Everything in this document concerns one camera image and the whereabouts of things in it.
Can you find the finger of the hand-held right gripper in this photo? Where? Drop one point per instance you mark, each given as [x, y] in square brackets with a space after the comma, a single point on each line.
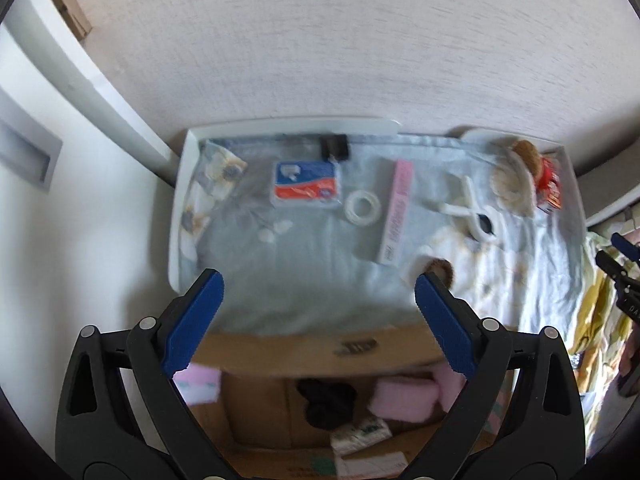
[625, 246]
[611, 265]

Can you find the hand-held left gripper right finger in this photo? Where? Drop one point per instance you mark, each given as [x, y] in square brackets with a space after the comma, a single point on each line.
[445, 319]

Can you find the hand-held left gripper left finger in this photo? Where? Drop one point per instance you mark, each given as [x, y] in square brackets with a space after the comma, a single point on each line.
[197, 319]

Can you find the yellow floral bedding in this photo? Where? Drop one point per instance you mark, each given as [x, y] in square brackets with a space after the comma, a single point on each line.
[597, 320]

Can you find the brown and white round puff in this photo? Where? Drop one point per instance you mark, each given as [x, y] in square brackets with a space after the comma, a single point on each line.
[444, 270]

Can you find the pink sponge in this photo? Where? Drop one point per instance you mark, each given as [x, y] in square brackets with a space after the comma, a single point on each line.
[405, 399]
[200, 385]
[450, 385]

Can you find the red snack packet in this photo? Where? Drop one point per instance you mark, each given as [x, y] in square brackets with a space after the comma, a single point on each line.
[550, 185]

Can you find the small white shells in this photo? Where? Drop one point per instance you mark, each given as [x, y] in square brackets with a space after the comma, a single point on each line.
[272, 232]

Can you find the open cardboard box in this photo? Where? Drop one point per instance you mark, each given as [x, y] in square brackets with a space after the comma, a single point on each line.
[310, 352]

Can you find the long pink box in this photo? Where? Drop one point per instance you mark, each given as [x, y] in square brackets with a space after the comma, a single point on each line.
[397, 210]

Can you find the light blue floral cloth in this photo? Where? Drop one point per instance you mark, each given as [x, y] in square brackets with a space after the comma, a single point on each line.
[310, 270]

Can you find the round brown brush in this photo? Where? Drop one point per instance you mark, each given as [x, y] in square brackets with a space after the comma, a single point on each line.
[529, 157]

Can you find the round woven coaster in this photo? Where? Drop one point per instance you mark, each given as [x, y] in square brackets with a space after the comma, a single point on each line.
[507, 185]

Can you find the clear tape roll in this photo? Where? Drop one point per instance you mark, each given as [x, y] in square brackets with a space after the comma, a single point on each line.
[350, 212]

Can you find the white and green packet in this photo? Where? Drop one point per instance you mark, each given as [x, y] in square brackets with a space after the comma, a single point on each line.
[360, 435]

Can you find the black cloth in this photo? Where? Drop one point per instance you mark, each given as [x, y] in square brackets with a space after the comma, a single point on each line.
[327, 402]

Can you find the white tray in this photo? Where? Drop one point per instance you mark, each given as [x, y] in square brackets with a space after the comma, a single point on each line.
[184, 175]

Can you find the floral printed packet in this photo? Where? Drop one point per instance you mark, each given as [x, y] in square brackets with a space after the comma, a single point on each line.
[222, 167]

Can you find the white paper label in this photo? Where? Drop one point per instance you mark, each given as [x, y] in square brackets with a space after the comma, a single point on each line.
[372, 465]

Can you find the blue and orange tissue pack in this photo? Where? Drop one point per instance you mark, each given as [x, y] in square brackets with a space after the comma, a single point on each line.
[306, 185]

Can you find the black binder clip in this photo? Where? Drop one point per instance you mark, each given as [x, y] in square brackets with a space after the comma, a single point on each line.
[334, 146]

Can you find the small brown cardboard box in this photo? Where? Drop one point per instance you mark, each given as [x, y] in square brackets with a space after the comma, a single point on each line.
[67, 2]

